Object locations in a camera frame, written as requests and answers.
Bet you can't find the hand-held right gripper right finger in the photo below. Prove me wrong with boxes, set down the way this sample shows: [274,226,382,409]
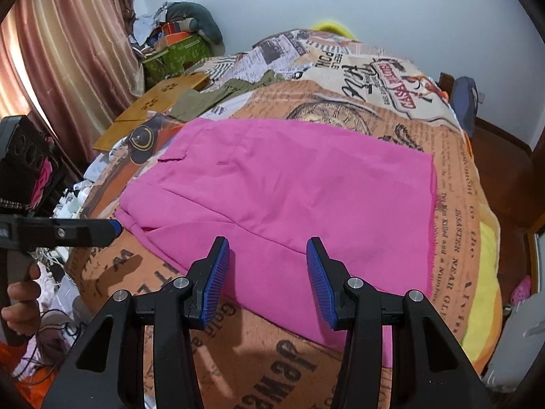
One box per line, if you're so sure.
[306,236,493,409]

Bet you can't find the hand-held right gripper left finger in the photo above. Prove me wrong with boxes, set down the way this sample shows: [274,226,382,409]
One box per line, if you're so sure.
[40,236,231,409]

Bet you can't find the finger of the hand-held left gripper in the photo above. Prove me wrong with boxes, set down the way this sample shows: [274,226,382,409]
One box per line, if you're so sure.
[0,215,124,248]

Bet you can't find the pink pants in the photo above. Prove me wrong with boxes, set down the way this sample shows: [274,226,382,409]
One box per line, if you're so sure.
[117,118,438,369]

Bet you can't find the person's left hand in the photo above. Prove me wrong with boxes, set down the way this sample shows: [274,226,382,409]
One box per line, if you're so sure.
[1,263,42,342]

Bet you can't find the white clutter pile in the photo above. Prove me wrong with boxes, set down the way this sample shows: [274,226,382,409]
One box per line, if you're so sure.
[54,178,93,223]

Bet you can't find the brown striped curtain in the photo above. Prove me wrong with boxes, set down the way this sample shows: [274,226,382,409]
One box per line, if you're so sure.
[0,0,146,171]

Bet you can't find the wooden folding lap table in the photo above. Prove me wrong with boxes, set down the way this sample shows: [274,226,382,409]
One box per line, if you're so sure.
[93,72,209,152]

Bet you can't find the orange cloth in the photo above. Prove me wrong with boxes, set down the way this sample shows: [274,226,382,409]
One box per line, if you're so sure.
[0,341,58,395]

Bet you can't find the olive green garment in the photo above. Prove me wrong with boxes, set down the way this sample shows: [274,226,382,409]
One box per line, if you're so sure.
[168,70,284,122]

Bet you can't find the printed newspaper pattern blanket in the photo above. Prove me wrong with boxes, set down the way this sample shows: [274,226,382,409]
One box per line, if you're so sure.
[64,28,502,409]

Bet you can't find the green patterned bag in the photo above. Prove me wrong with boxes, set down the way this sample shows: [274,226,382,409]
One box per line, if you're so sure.
[140,34,213,87]

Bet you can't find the pile of crumpled clothes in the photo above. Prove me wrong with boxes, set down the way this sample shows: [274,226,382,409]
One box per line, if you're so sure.
[128,0,171,52]

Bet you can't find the pink slipper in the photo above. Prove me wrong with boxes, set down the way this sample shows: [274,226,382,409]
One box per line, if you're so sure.
[511,275,533,304]

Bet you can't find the grey plastic object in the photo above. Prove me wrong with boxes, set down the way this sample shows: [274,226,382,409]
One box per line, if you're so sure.
[482,302,545,393]

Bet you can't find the orange box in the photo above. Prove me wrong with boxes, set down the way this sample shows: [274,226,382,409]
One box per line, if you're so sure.
[159,21,193,42]

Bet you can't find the blue backpack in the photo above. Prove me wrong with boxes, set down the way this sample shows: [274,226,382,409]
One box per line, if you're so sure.
[449,76,480,138]

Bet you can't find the black floor cable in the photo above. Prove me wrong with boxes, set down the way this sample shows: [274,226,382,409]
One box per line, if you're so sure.
[13,307,88,376]

